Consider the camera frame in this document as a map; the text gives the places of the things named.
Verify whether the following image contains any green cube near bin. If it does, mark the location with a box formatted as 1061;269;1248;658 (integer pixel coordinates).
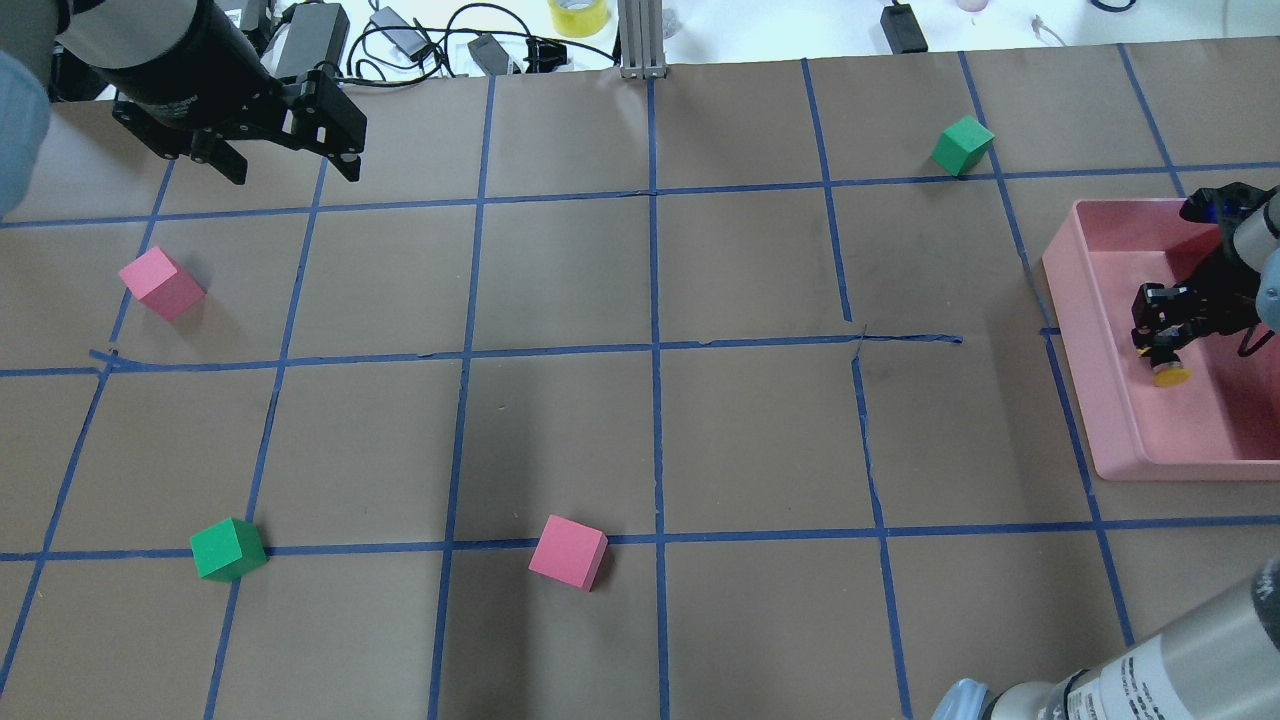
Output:
931;115;996;177

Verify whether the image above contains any grey usb hub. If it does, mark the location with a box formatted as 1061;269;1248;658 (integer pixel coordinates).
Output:
370;6;430;61

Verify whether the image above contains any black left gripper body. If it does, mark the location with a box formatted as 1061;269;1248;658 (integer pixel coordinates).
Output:
55;0;316;161

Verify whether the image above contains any pink cube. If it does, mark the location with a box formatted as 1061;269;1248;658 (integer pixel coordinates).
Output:
116;247;206;322
527;514;609;592

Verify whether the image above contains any pink cube far side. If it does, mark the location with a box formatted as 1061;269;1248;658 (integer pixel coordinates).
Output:
116;247;206;322

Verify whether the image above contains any black power adapter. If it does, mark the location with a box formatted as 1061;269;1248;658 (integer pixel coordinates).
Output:
271;1;349;83

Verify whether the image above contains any green cube near base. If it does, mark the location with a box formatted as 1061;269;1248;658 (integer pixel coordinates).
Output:
189;518;268;583

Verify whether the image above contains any pink plastic bin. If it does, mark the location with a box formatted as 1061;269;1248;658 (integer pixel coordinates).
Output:
1043;199;1279;482

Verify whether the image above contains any yellow push button switch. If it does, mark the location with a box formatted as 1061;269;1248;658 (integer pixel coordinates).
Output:
1137;342;1192;389

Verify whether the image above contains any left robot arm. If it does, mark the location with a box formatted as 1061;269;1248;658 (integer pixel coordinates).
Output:
1;1;367;213

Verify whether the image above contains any small black adapter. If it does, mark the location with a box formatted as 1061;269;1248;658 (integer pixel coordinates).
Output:
879;1;929;55

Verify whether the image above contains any pink cube near centre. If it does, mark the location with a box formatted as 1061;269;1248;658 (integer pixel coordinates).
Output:
527;514;609;592

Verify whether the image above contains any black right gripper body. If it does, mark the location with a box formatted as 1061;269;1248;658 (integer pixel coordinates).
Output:
1179;183;1279;336

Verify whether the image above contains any yellow tape roll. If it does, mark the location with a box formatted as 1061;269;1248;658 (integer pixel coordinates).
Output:
547;0;609;38

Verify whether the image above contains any aluminium frame post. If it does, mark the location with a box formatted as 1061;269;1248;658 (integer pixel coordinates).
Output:
616;0;669;79

